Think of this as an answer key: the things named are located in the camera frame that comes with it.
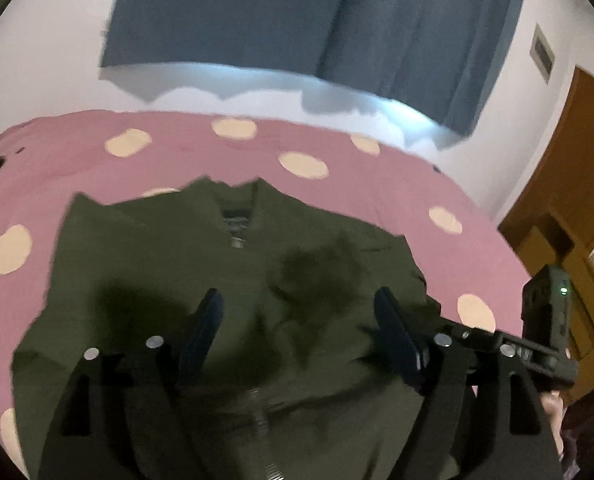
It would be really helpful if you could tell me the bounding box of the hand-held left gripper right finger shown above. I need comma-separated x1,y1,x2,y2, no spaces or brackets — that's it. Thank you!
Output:
374,286,565,480

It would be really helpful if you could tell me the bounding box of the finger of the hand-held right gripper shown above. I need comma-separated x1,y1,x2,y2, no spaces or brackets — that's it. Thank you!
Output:
441,317,580,392

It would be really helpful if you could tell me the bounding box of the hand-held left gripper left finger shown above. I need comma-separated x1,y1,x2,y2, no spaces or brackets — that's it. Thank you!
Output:
37,287,225,480

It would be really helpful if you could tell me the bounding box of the dark green zip jacket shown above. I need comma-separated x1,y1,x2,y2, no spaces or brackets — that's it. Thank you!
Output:
10,176,472,480

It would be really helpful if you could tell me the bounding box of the person's right hand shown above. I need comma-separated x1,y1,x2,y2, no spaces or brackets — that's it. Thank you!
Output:
539,390,565,456

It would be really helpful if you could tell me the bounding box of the brown cardboard box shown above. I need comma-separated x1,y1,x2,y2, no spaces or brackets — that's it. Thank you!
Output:
514,212,578,281

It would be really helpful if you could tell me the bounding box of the person's dark purple clothing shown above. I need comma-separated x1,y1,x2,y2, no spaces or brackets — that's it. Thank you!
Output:
559,385,594,480

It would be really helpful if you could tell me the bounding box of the brown wooden door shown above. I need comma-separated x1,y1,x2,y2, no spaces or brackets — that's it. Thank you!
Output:
497,66,594,403

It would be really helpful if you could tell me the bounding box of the pink polka dot bedsheet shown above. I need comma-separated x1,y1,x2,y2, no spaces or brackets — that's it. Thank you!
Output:
0,109,534,480

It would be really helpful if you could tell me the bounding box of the blue curtain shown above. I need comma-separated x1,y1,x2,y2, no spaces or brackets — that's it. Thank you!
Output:
98,0,530,137

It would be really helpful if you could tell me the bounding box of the grey wall panel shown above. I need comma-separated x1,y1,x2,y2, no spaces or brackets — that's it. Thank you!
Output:
529,24,556,85

